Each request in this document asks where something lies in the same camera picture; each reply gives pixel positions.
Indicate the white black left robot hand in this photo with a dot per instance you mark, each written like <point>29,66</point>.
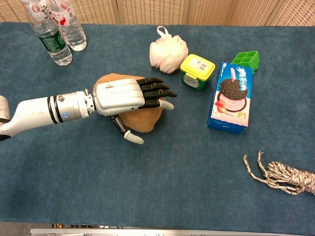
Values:
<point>118,96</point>

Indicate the brown plush toy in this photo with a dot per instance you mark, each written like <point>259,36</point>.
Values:
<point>142,120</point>

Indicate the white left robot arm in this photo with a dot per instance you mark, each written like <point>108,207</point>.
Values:
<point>44,111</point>

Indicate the white mesh bath sponge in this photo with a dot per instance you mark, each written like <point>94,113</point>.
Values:
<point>167,54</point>

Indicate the red label water bottle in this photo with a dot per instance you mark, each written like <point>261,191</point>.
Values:
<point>73,32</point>

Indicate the yellow lid green container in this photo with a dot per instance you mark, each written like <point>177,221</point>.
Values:
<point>196,71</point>

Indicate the green label water bottle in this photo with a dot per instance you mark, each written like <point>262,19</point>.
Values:
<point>51,41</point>

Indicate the blue felt table cloth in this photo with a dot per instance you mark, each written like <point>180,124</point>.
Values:
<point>157,177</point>

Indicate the woven folding screen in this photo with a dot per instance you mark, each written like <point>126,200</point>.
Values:
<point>172,11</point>

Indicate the blue Oreo cookie box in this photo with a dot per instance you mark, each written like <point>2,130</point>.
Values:
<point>232,98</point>

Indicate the green plastic grid tray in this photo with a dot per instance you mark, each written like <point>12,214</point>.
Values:
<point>247,59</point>

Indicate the silver metal rail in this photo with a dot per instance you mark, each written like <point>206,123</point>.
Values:
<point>157,232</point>

